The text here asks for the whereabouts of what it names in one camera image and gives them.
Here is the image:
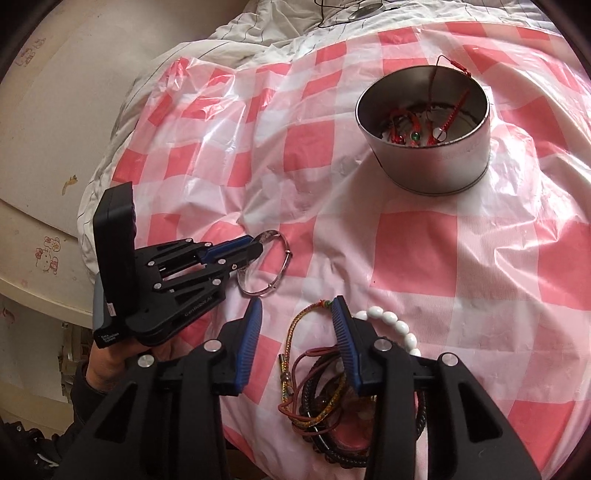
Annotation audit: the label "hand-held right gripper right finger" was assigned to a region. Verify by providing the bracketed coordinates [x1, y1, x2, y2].
[330, 296, 541, 480]

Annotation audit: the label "person's left forearm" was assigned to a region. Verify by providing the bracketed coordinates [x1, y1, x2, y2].
[23, 362, 109, 467]

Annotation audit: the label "person's left hand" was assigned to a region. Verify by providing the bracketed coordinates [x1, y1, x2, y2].
[85, 342, 186, 394]

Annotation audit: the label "black charging cable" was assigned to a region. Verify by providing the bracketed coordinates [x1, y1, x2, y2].
[314, 0, 370, 29]

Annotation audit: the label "cream cabinet with cartoon stickers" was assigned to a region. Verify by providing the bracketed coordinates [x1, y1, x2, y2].
[0, 194, 100, 324]

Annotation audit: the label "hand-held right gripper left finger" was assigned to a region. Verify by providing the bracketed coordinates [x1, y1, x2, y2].
[65, 299, 264, 480]

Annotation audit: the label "brown cord bracelet metal clasp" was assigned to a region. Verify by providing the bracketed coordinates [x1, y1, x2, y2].
[277, 346, 345, 416]

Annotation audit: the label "red cord necklace with pendant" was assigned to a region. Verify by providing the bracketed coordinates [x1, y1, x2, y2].
[427, 54, 472, 145]

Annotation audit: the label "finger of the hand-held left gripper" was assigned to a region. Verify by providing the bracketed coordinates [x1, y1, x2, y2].
[154, 264, 239, 302]
[136, 233, 265, 278]

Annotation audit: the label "red white checkered plastic sheet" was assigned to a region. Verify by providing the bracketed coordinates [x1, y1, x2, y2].
[111, 21, 591, 480]

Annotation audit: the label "dark bead bracelet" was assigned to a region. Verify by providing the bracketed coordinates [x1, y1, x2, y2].
[300, 355, 426, 476]

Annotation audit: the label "round grey disc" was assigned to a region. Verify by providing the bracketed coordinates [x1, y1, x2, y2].
[348, 0, 384, 19]

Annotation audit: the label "silver bangle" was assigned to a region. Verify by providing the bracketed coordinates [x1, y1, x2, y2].
[235, 231, 293, 297]

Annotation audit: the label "multicolour braided cord bracelet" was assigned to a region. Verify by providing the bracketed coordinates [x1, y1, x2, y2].
[277, 299, 347, 428]

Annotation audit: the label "red cord bracelet green bead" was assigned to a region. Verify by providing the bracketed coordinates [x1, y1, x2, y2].
[388, 107, 423, 147]

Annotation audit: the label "round metal tin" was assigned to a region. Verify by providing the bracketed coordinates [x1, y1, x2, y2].
[355, 65, 491, 197]

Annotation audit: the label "white bead bracelet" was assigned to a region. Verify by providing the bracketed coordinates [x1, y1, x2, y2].
[353, 308, 422, 358]

